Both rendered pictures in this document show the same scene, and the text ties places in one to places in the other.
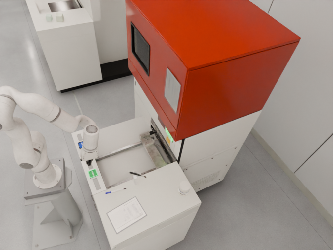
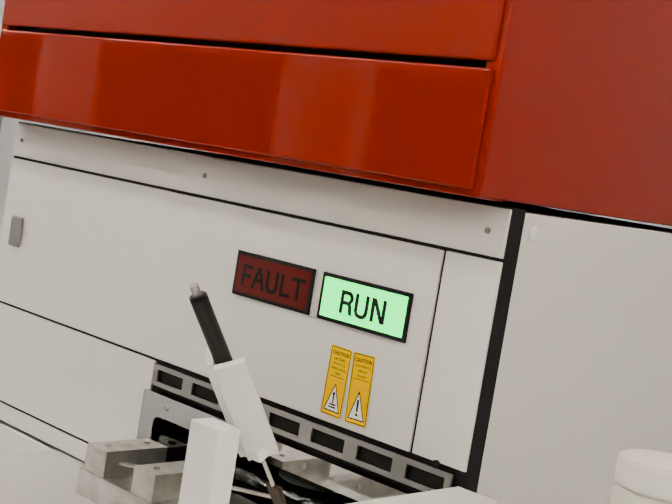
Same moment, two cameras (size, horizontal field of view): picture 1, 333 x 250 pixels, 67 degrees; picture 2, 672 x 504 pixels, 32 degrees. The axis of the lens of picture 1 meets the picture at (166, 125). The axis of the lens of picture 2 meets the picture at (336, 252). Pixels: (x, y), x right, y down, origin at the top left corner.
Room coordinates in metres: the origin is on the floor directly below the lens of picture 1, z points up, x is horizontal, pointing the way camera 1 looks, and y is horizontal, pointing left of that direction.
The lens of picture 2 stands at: (-0.02, 0.30, 1.23)
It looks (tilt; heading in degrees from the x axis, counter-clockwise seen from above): 4 degrees down; 345
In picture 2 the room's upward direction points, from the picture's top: 9 degrees clockwise
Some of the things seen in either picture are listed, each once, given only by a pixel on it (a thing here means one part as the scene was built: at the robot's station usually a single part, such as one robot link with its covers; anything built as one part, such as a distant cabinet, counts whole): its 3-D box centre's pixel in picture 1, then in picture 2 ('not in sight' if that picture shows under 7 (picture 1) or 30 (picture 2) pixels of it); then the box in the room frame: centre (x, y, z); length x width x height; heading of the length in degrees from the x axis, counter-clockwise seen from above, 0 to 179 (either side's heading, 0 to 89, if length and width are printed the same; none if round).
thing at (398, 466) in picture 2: (163, 138); (285, 423); (1.16, 0.01, 0.96); 0.44 x 0.01 x 0.02; 33
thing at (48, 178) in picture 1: (44, 170); not in sight; (0.75, 0.78, 0.96); 0.19 x 0.19 x 0.18
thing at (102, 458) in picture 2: (144, 135); (126, 456); (1.21, 0.16, 0.89); 0.08 x 0.03 x 0.03; 123
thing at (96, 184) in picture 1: (88, 164); not in sight; (0.88, 0.53, 0.89); 0.55 x 0.09 x 0.14; 33
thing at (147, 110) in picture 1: (154, 116); (191, 330); (1.31, 0.10, 1.02); 0.82 x 0.03 x 0.40; 33
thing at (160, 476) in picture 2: (148, 142); (174, 479); (1.14, 0.12, 0.89); 0.08 x 0.03 x 0.03; 123
